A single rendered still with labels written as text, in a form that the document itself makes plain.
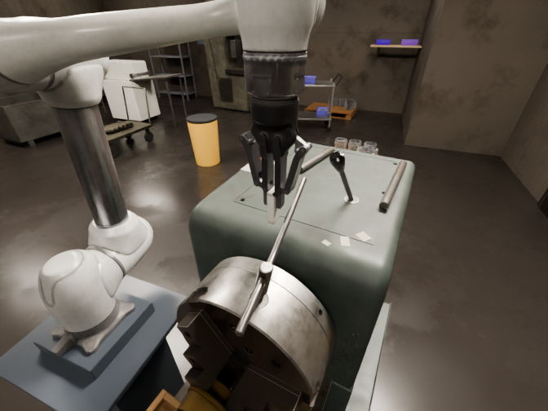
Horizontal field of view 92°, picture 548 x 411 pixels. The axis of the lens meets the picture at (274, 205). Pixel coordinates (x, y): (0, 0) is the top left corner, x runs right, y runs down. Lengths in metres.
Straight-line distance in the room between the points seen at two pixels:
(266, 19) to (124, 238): 0.81
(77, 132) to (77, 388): 0.73
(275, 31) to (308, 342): 0.46
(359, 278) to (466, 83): 4.53
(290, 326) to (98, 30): 0.56
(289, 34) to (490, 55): 4.61
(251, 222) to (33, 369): 0.85
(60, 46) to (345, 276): 0.61
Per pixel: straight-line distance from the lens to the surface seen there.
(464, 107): 5.00
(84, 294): 0.96
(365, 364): 1.24
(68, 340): 1.09
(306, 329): 0.50
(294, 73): 0.40
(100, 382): 1.07
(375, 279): 0.53
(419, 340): 2.07
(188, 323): 0.52
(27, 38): 0.61
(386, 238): 0.60
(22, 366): 1.23
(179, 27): 0.57
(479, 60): 4.91
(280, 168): 0.46
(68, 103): 0.83
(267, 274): 0.41
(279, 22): 0.38
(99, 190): 0.93
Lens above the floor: 1.62
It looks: 34 degrees down
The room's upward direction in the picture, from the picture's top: straight up
